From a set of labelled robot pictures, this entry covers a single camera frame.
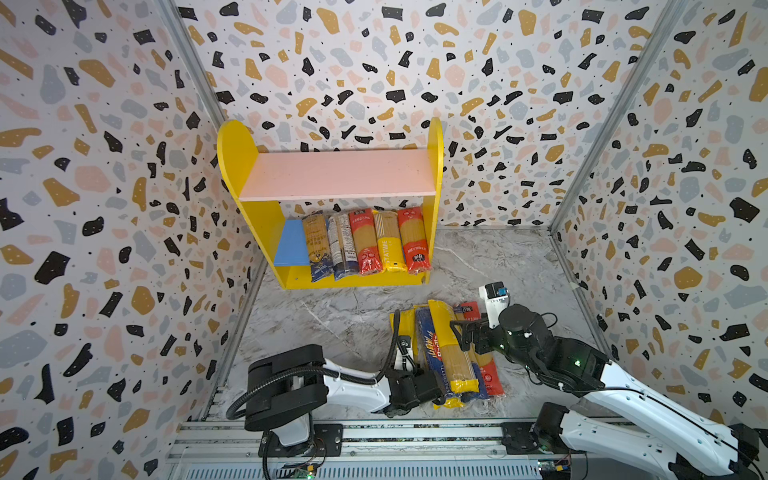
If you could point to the blue Barilla spaghetti bag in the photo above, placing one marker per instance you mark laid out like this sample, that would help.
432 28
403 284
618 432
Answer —
430 356

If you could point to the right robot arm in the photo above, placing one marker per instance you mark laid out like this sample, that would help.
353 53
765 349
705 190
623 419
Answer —
666 439

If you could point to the yellow shelf pink blue boards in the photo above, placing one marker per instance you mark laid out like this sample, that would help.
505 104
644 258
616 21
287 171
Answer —
260 183

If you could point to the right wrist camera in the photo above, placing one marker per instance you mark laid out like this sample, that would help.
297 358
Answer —
496 299

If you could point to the clear bag white label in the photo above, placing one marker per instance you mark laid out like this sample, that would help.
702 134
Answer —
343 252

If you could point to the red spaghetti bag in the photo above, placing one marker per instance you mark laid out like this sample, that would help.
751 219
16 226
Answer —
365 240
483 365
414 241

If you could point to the yellow Pastatime bag tall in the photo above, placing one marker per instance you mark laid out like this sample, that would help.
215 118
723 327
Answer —
389 241

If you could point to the blue-top spaghetti bag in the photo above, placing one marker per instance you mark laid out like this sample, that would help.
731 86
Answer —
477 384

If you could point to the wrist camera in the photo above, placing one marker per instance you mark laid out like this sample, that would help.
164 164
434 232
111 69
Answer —
496 299
405 357

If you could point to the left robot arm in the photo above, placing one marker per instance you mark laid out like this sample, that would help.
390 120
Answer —
285 389

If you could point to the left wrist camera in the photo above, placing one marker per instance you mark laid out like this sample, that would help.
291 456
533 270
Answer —
405 357

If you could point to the metal base rail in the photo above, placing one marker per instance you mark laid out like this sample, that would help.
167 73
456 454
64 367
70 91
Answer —
385 449

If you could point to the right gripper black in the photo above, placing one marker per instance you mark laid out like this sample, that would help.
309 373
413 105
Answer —
475 330

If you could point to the clear spaghetti bag Chinese text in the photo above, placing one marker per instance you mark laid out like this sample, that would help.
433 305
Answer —
318 247

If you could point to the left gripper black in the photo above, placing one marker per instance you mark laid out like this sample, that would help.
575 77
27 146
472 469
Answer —
419 372

